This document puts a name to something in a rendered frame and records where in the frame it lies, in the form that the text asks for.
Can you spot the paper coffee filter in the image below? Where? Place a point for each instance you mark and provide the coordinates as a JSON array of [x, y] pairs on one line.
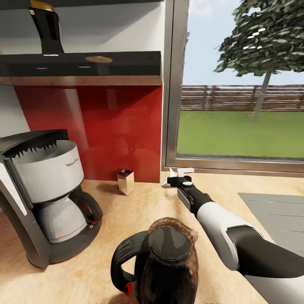
[[172, 174]]

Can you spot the drop in sink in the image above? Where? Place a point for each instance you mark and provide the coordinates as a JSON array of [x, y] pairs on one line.
[[282, 217]]

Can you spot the fridge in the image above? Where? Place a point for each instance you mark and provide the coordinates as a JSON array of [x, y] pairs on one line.
[[12, 119]]

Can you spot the coffee maker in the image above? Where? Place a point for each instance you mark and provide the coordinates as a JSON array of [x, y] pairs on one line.
[[41, 195]]

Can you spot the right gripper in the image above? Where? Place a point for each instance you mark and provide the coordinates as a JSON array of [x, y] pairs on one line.
[[174, 180]]

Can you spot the bottle of coffee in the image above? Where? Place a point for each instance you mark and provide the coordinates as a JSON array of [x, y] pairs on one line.
[[48, 25]]

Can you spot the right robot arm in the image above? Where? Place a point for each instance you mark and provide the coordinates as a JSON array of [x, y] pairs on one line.
[[276, 273]]

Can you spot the electric kettle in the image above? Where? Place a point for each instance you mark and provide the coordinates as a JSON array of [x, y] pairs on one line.
[[166, 267]]

